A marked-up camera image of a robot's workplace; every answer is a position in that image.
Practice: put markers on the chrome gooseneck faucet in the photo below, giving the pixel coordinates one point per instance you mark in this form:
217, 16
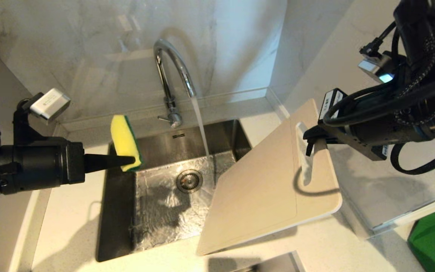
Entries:
172, 102

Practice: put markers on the yellow and green sponge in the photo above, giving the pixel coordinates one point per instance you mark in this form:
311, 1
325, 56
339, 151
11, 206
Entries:
122, 138

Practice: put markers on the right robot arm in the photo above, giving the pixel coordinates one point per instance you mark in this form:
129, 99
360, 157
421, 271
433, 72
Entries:
432, 34

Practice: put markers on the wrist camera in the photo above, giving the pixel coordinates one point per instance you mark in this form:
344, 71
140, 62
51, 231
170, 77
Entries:
49, 104
376, 68

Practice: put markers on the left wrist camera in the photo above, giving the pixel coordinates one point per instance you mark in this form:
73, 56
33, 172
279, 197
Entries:
49, 104

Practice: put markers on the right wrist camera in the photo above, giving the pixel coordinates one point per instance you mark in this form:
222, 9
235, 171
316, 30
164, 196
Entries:
376, 68

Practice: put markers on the round metal sink drain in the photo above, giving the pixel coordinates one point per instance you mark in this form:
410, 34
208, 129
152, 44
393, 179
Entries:
189, 181

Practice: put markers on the beige plastic cutting board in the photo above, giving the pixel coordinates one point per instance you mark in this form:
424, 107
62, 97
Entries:
263, 189

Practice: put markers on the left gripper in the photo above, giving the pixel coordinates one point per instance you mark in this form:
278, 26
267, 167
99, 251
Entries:
40, 164

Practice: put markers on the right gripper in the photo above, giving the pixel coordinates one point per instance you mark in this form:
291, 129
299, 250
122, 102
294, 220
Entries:
376, 132

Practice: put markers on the stainless steel sink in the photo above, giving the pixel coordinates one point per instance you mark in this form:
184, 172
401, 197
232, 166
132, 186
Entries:
157, 211

